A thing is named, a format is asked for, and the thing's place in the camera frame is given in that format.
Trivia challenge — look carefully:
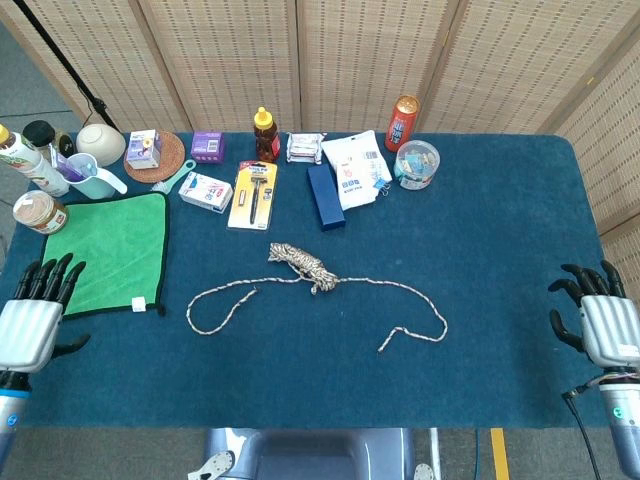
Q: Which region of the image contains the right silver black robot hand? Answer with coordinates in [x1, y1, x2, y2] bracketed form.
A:
[548, 259, 640, 369]

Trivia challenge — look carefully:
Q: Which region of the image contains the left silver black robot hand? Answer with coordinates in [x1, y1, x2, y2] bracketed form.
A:
[0, 252, 92, 374]

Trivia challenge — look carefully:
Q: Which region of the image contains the beige braided rope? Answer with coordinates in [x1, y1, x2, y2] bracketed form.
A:
[185, 242, 449, 354]

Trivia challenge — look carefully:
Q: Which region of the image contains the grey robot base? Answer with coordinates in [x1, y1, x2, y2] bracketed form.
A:
[187, 427, 436, 480]

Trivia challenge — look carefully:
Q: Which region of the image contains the peanut butter jar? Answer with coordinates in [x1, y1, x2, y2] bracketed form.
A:
[12, 189, 70, 236]

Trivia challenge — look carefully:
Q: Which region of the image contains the green microfibre cloth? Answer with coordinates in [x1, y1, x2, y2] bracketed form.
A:
[42, 191, 171, 321]

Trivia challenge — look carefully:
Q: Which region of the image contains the blue table cover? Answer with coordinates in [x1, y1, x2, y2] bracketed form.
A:
[0, 130, 629, 431]

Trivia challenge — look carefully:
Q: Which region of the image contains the pale teal measuring cup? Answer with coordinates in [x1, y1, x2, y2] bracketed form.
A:
[59, 152, 129, 200]

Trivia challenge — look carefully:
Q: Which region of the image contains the white bottle with yellow cap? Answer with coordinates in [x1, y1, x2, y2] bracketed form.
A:
[0, 123, 71, 199]

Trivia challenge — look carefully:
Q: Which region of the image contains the purple tool in cup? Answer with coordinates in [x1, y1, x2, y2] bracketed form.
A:
[52, 144, 89, 182]

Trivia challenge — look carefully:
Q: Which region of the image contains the small dark round jar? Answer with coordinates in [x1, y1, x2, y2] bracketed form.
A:
[53, 130, 77, 159]

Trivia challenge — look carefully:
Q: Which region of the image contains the jar with black lid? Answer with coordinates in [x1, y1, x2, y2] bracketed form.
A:
[22, 119, 59, 151]

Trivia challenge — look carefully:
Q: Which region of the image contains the beige bowl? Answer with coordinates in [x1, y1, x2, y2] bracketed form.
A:
[74, 123, 127, 167]

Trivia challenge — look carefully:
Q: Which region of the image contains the white table leg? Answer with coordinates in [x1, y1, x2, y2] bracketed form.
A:
[428, 428, 444, 480]

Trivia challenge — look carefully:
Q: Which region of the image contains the small white purple carton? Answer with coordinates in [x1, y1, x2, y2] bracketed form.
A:
[125, 129, 164, 171]

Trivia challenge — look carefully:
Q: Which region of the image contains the pale teal brush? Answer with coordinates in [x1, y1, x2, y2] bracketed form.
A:
[150, 159, 198, 195]

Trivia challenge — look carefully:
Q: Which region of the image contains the white blue red box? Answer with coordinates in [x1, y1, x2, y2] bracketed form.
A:
[178, 171, 234, 215]

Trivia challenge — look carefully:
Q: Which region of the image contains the round woven coaster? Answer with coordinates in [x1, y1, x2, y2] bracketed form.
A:
[123, 130, 187, 185]

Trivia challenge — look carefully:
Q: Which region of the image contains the black tripod stand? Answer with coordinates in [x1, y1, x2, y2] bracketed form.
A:
[12, 0, 121, 132]

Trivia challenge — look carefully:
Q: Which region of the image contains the clear tub of clips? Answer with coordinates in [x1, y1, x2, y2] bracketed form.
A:
[393, 139, 441, 192]

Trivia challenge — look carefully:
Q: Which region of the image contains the purple box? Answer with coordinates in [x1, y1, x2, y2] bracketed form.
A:
[190, 130, 226, 165]

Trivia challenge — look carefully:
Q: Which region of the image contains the razor in yellow pack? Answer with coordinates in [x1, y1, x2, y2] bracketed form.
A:
[227, 160, 279, 232]

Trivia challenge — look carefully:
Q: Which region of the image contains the red drink can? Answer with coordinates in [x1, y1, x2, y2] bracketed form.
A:
[384, 94, 421, 153]

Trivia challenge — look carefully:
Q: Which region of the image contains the white printed plastic bag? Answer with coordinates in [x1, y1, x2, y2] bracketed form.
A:
[320, 129, 393, 211]

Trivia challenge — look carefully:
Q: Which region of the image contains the honey bear bottle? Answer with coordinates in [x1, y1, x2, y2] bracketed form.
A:
[252, 106, 282, 163]

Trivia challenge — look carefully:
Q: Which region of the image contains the navy blue box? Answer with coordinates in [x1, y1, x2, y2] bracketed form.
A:
[306, 164, 347, 232]

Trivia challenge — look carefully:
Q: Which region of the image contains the bamboo folding screen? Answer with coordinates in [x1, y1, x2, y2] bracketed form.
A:
[0, 0, 640, 311]

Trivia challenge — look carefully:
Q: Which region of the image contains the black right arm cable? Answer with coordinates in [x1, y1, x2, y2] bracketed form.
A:
[561, 387, 604, 480]

